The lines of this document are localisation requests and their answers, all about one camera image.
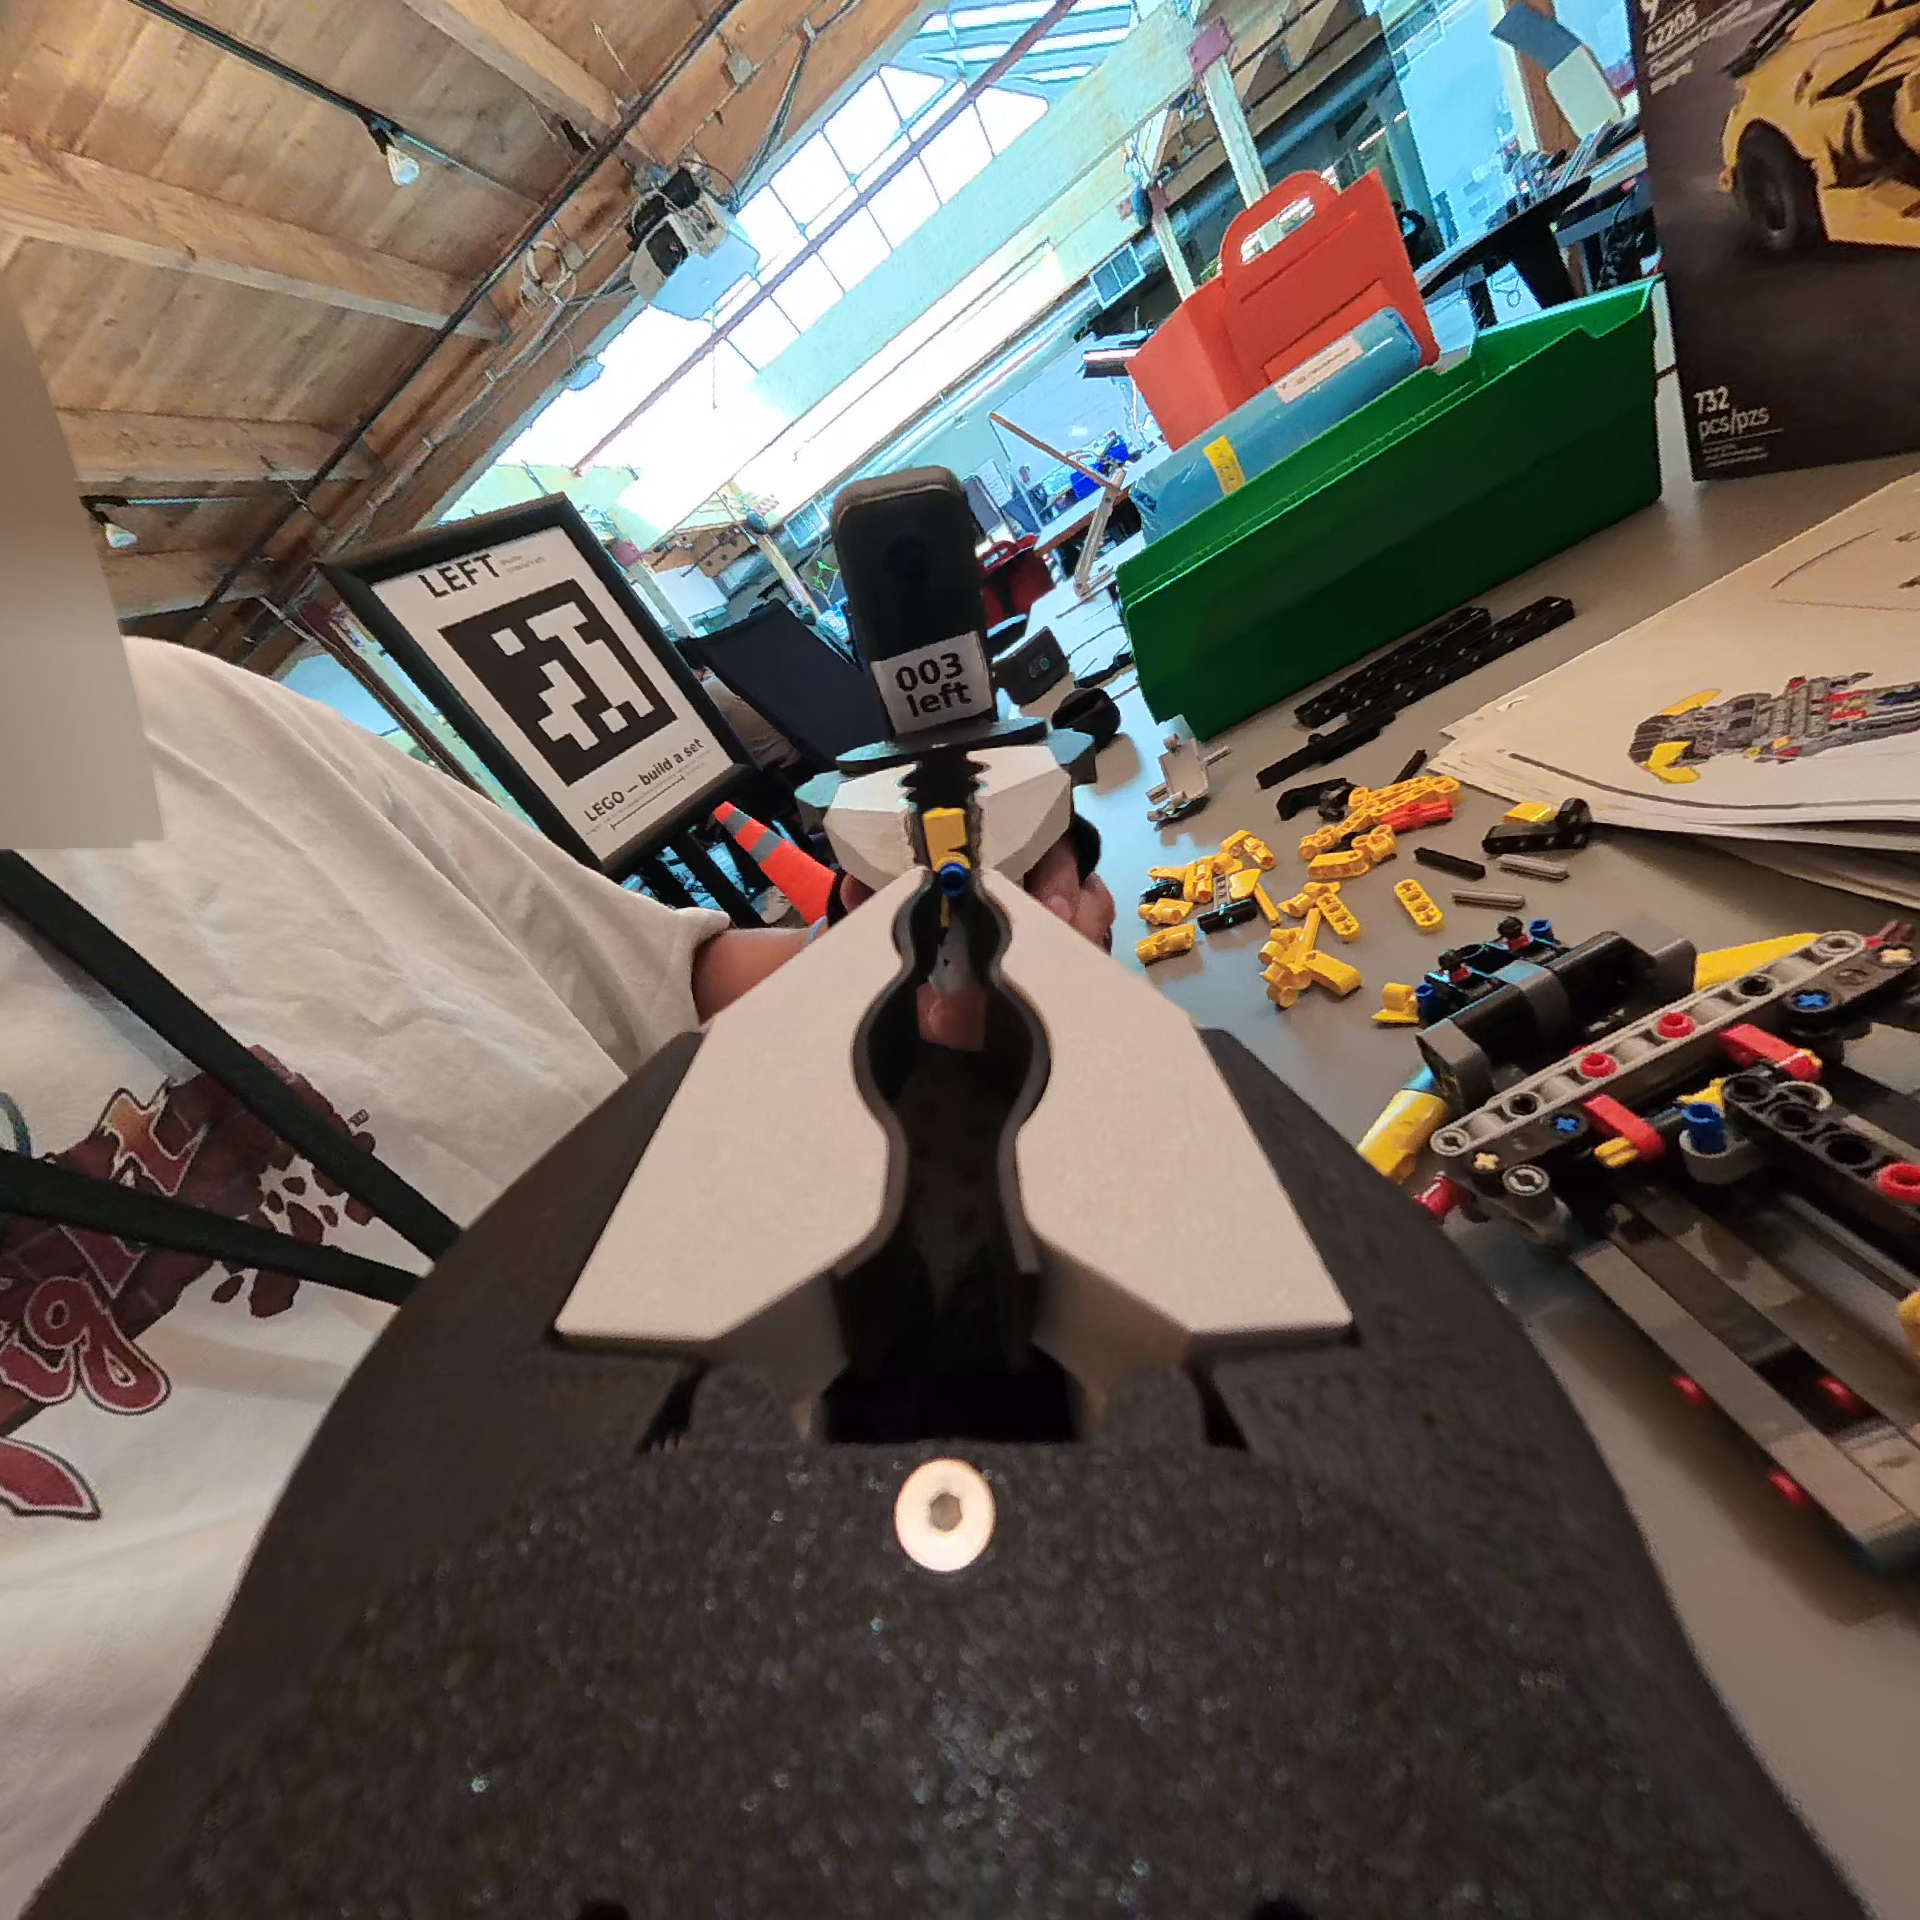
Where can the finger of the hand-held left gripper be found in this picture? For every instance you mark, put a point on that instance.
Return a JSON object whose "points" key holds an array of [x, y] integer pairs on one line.
{"points": [[1028, 818], [870, 833]]}

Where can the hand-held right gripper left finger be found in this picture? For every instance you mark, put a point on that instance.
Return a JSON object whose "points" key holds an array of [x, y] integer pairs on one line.
{"points": [[721, 1201]]}

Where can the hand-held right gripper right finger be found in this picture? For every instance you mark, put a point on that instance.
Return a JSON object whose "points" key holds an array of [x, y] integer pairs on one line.
{"points": [[1186, 1201]]}

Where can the yellow lego connector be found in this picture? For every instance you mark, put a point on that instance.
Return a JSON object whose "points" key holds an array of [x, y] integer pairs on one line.
{"points": [[945, 833]]}

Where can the blue lego pin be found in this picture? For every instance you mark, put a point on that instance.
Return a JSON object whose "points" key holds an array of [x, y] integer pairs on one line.
{"points": [[951, 882]]}

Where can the person's left forearm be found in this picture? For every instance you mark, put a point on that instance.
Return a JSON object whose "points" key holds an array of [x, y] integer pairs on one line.
{"points": [[751, 973]]}

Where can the yellow lego elbow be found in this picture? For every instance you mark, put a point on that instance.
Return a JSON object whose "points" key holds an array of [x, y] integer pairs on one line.
{"points": [[1395, 1008]]}

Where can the pile of yellow lego pieces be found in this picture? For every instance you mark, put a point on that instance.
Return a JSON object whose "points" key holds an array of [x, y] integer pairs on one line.
{"points": [[1306, 960]]}

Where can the black curved lego piece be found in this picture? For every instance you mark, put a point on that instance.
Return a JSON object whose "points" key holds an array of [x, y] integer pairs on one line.
{"points": [[1314, 796]]}

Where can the black lego axle connector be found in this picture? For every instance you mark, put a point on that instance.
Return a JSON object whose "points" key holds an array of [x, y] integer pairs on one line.
{"points": [[1321, 754]]}

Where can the yellow lego beam with holes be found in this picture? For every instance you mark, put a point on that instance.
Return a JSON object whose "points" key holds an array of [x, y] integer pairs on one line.
{"points": [[1420, 905]]}

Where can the long black lego beam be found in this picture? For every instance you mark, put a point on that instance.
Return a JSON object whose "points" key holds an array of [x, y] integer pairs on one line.
{"points": [[1517, 628], [1388, 666]]}

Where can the short black lego axle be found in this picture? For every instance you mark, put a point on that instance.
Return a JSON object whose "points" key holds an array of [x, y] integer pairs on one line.
{"points": [[1451, 865]]}

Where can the grey lego axle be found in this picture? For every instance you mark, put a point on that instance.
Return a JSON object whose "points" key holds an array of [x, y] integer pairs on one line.
{"points": [[1530, 868], [1484, 896]]}

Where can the partly built lego car chassis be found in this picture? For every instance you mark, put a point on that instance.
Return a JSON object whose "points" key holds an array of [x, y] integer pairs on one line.
{"points": [[1652, 1080]]}

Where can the black and yellow lego piece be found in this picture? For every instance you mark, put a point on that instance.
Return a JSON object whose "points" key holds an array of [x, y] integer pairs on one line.
{"points": [[1547, 831]]}

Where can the lego instruction booklet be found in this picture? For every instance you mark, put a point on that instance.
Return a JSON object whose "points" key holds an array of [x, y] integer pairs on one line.
{"points": [[1799, 629]]}

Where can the lego set box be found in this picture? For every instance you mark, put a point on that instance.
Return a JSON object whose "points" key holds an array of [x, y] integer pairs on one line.
{"points": [[1771, 329]]}

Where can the person's left hand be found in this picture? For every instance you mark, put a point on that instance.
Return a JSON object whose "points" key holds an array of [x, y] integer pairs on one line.
{"points": [[1085, 902]]}

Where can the orange traffic cone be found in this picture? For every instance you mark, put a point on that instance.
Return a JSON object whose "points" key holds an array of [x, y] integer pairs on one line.
{"points": [[780, 869]]}

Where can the red chair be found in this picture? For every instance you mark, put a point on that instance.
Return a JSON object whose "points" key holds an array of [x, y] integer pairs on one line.
{"points": [[1013, 585]]}

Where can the small black device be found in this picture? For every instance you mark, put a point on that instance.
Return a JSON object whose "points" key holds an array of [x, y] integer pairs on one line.
{"points": [[1033, 668]]}

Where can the black office chair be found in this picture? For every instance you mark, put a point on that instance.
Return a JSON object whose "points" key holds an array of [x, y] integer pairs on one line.
{"points": [[765, 674]]}

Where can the framed marker sign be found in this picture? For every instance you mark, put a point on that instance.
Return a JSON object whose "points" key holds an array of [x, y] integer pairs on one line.
{"points": [[557, 674]]}

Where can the green plastic bin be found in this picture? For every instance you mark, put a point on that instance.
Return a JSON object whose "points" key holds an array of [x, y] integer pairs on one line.
{"points": [[1349, 585]]}

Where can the blue fabric roll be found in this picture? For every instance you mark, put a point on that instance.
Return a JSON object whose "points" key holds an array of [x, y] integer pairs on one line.
{"points": [[1291, 412]]}

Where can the orange plastic case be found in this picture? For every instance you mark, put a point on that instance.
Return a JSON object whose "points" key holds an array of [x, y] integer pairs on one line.
{"points": [[1306, 284]]}

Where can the ceiling light bulb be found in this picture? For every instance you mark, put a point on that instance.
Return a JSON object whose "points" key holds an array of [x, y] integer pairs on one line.
{"points": [[401, 164]]}

